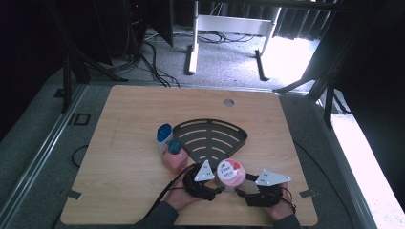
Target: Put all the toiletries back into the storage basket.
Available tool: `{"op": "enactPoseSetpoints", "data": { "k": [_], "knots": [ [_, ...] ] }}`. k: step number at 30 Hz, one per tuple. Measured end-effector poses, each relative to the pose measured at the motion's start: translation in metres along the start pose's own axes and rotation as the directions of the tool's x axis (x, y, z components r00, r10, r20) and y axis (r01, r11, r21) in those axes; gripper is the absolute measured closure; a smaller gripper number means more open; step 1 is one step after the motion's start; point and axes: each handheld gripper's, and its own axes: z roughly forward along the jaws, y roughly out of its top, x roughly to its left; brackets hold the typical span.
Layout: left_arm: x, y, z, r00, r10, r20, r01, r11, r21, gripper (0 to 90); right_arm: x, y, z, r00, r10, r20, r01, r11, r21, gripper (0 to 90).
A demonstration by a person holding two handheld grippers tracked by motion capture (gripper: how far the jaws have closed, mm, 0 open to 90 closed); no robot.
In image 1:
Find black metal stand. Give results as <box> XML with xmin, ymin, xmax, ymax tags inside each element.
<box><xmin>44</xmin><ymin>0</ymin><xmax>129</xmax><ymax>115</ymax></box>
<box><xmin>272</xmin><ymin>37</ymin><xmax>352</xmax><ymax>126</ymax></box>

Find dark curtain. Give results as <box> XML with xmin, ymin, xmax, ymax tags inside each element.
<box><xmin>276</xmin><ymin>5</ymin><xmax>333</xmax><ymax>41</ymax></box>

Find person's left hand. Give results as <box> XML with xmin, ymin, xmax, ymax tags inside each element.
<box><xmin>162</xmin><ymin>176</ymin><xmax>202</xmax><ymax>213</ymax></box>

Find black slotted corner rack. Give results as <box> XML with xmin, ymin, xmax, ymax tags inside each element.
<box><xmin>171</xmin><ymin>118</ymin><xmax>249</xmax><ymax>167</ymax></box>

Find person's right hand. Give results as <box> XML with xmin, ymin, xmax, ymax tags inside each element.
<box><xmin>265</xmin><ymin>181</ymin><xmax>298</xmax><ymax>222</ymax></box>

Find pink bottle with blue pump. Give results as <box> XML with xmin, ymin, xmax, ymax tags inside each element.
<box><xmin>161</xmin><ymin>139</ymin><xmax>190</xmax><ymax>176</ymax></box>

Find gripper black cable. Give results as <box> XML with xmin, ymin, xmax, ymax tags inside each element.
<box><xmin>148</xmin><ymin>162</ymin><xmax>199</xmax><ymax>218</ymax></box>
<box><xmin>280</xmin><ymin>186</ymin><xmax>298</xmax><ymax>214</ymax></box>

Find grey tape strip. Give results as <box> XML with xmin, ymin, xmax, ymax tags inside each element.
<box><xmin>298</xmin><ymin>188</ymin><xmax>320</xmax><ymax>199</ymax></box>
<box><xmin>58</xmin><ymin>189</ymin><xmax>83</xmax><ymax>201</ymax></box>

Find grey aluminium rail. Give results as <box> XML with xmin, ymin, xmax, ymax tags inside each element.
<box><xmin>0</xmin><ymin>83</ymin><xmax>88</xmax><ymax>221</ymax></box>

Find pink jar with white lid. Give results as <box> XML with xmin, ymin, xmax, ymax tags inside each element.
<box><xmin>215</xmin><ymin>157</ymin><xmax>247</xmax><ymax>194</ymax></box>

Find black computer tower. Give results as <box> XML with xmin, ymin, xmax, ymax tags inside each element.
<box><xmin>92</xmin><ymin>0</ymin><xmax>149</xmax><ymax>59</ymax></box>

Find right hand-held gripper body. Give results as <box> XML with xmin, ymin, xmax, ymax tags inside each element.
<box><xmin>244</xmin><ymin>169</ymin><xmax>292</xmax><ymax>208</ymax></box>

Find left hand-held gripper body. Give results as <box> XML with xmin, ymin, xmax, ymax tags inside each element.
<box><xmin>181</xmin><ymin>159</ymin><xmax>224</xmax><ymax>202</ymax></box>

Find black desk foot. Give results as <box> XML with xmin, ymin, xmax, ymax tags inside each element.
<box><xmin>254</xmin><ymin>49</ymin><xmax>271</xmax><ymax>82</ymax></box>

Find white bottle with blue cap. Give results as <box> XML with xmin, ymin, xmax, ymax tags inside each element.
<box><xmin>156</xmin><ymin>123</ymin><xmax>174</xmax><ymax>155</ymax></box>

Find cables under white desk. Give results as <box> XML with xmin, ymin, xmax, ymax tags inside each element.
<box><xmin>197</xmin><ymin>29</ymin><xmax>257</xmax><ymax>45</ymax></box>

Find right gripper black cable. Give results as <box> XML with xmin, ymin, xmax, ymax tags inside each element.
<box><xmin>280</xmin><ymin>186</ymin><xmax>298</xmax><ymax>214</ymax></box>

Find black floor cable bundle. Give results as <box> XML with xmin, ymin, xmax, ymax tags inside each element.
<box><xmin>139</xmin><ymin>40</ymin><xmax>181</xmax><ymax>89</ymax></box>

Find black cable loop on floor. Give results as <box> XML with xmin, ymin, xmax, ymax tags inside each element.
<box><xmin>71</xmin><ymin>144</ymin><xmax>90</xmax><ymax>169</ymax></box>

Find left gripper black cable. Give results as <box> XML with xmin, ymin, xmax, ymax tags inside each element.
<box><xmin>148</xmin><ymin>162</ymin><xmax>199</xmax><ymax>218</ymax></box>

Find white desk frame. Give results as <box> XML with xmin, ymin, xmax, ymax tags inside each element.
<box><xmin>183</xmin><ymin>0</ymin><xmax>283</xmax><ymax>76</ymax></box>

